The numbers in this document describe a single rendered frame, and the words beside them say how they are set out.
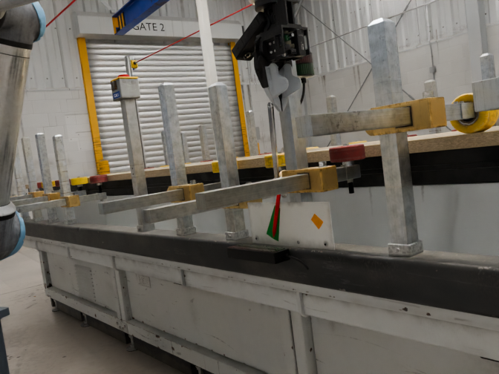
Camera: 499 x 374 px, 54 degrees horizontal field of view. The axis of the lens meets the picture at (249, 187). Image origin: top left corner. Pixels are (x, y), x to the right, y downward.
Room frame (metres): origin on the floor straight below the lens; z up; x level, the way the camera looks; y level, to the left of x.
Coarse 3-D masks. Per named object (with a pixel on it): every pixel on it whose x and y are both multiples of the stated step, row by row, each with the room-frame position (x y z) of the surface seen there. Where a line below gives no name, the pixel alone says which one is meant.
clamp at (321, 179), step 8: (304, 168) 1.03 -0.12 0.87; (312, 168) 1.00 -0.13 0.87; (320, 168) 0.98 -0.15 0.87; (328, 168) 1.00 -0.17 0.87; (280, 176) 1.08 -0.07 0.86; (288, 176) 1.05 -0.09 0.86; (312, 176) 1.00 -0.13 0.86; (320, 176) 0.98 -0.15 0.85; (328, 176) 0.99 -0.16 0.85; (336, 176) 1.01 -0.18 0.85; (312, 184) 1.00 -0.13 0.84; (320, 184) 0.98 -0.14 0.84; (328, 184) 0.99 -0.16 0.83; (336, 184) 1.01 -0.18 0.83; (288, 192) 1.06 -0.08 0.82; (296, 192) 1.04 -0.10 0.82; (304, 192) 1.02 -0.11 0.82
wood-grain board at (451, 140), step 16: (496, 128) 1.12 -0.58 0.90; (352, 144) 1.86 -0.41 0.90; (368, 144) 1.30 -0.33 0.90; (416, 144) 1.04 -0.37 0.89; (432, 144) 1.02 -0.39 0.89; (448, 144) 0.99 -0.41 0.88; (464, 144) 0.96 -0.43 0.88; (480, 144) 0.94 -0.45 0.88; (496, 144) 0.92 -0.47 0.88; (240, 160) 1.52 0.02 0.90; (256, 160) 1.46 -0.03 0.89; (320, 160) 1.26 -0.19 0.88; (112, 176) 2.26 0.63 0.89; (128, 176) 2.13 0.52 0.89; (160, 176) 1.91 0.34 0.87
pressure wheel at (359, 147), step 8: (344, 144) 1.11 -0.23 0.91; (360, 144) 1.09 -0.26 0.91; (336, 152) 1.09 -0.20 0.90; (344, 152) 1.08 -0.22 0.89; (352, 152) 1.07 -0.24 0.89; (360, 152) 1.08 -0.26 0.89; (336, 160) 1.09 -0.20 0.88; (344, 160) 1.08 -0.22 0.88; (352, 160) 1.08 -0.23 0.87; (352, 184) 1.11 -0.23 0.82; (352, 192) 1.11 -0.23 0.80
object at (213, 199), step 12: (336, 168) 1.07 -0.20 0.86; (348, 168) 1.09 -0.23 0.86; (264, 180) 0.97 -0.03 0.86; (276, 180) 0.95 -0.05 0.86; (288, 180) 0.97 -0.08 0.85; (300, 180) 0.99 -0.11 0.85; (348, 180) 1.11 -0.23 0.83; (204, 192) 0.85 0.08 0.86; (216, 192) 0.86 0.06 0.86; (228, 192) 0.87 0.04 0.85; (240, 192) 0.89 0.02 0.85; (252, 192) 0.91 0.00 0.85; (264, 192) 0.93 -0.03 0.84; (276, 192) 0.95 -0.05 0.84; (204, 204) 0.84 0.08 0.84; (216, 204) 0.85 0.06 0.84; (228, 204) 0.87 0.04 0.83
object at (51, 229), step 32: (32, 224) 2.57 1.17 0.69; (64, 224) 2.25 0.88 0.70; (96, 224) 2.07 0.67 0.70; (160, 256) 1.51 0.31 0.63; (192, 256) 1.36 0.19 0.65; (224, 256) 1.24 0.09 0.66; (320, 256) 0.98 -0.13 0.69; (352, 256) 0.92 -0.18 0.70; (384, 256) 0.87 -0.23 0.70; (416, 256) 0.84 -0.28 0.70; (448, 256) 0.81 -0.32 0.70; (480, 256) 0.79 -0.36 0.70; (352, 288) 0.93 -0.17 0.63; (384, 288) 0.87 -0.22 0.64; (416, 288) 0.82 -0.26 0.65; (448, 288) 0.77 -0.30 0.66; (480, 288) 0.73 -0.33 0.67
